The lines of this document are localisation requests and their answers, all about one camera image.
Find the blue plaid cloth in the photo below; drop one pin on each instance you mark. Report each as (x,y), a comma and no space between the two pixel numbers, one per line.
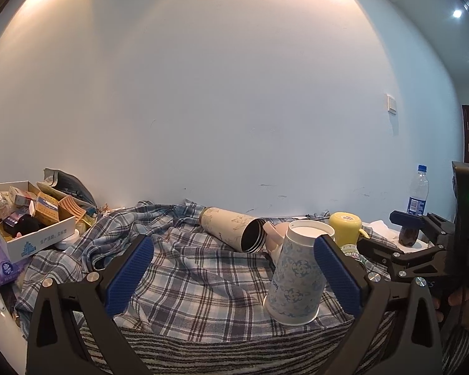
(195,277)

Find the white cardboard box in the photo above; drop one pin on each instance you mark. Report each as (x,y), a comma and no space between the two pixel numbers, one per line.
(35,242)

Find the black cloth item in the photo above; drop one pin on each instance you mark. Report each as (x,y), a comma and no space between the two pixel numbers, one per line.
(25,224)

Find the white round lid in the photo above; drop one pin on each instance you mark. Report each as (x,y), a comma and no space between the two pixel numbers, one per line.
(66,238)

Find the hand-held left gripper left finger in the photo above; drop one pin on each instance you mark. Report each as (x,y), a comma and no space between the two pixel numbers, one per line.
(129,275)

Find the grey striped blanket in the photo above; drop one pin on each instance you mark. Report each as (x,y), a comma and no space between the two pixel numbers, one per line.
(219,355)

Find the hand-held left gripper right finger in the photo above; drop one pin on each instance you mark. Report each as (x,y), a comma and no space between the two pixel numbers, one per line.
(338,277)

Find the yellow plastic cup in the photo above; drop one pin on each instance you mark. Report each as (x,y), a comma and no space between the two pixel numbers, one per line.
(346,228)

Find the brown round object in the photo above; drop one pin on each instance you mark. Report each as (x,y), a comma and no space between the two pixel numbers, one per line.
(409,236)

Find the grey fabric bag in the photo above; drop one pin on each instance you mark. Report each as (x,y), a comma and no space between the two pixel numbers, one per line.
(68,189)

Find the white wall switch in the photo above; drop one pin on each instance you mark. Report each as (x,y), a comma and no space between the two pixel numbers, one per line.
(391,104)

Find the beige cylindrical canister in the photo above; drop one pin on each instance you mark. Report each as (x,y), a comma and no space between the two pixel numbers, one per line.
(232,226)

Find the white cloth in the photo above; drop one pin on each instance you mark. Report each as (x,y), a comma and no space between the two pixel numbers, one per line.
(383,228)

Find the round ceiling light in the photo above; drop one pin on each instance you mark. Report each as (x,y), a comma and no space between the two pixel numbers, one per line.
(457,13)

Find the purple tissue pack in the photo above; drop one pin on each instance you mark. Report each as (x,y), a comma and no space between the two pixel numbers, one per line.
(0,263)

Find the blue patterned paper cup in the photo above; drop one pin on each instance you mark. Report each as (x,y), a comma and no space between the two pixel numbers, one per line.
(297,273)

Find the clear water bottle blue cap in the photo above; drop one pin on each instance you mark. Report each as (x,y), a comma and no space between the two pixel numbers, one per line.
(417,195)

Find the yellow medicine box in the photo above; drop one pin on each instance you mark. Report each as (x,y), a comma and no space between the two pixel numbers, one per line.
(47,209)

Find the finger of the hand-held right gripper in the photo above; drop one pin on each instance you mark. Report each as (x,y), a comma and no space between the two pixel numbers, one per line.
(422,222)
(398,259)

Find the pink plastic object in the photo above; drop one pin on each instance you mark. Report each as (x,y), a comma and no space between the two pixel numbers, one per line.
(275,240)

